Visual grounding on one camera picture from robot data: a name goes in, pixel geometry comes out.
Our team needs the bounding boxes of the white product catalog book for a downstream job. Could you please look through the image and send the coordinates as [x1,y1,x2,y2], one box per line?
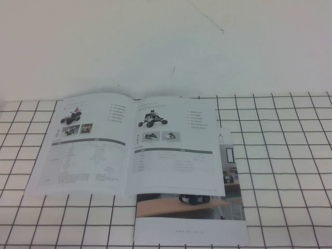
[23,92,226,199]

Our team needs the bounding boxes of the brochure with photo cover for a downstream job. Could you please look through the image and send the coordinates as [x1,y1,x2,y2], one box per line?
[133,126,251,246]

